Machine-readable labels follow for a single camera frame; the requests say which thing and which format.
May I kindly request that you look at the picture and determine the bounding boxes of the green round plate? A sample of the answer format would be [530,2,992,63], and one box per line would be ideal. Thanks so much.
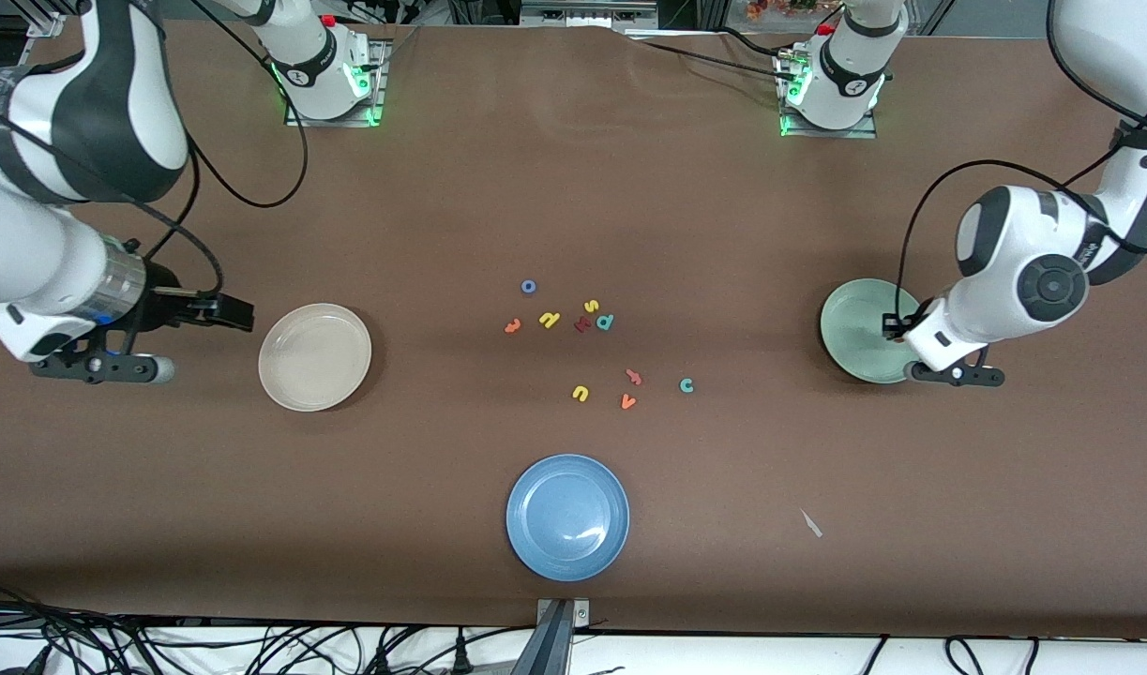
[820,278,923,385]

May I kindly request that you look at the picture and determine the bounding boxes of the beige brown round plate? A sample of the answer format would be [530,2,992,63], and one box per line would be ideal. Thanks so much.
[258,303,373,413]

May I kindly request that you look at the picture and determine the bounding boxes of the brown table cover sheet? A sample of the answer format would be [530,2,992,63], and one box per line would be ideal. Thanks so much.
[0,17,1147,640]

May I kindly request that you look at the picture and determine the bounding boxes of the blue round plate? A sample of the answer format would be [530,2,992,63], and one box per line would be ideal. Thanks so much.
[506,454,630,582]

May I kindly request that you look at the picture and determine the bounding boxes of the grey metal rack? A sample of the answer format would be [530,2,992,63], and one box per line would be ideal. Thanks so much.
[520,0,658,29]

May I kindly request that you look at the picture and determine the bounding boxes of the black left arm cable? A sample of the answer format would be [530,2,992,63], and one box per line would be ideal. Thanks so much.
[895,0,1147,338]

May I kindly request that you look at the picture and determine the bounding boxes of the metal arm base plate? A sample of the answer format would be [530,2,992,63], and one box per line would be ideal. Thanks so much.
[777,52,879,140]
[284,37,388,128]

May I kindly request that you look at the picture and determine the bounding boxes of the black cable on sheet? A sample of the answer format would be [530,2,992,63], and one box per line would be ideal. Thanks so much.
[629,36,799,85]
[718,26,818,57]

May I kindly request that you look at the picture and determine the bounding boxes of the tangled black cables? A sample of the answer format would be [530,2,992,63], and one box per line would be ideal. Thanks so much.
[0,581,536,675]

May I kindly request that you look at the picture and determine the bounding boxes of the grey metal camera mount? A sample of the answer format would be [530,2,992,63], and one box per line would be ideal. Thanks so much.
[536,598,591,675]

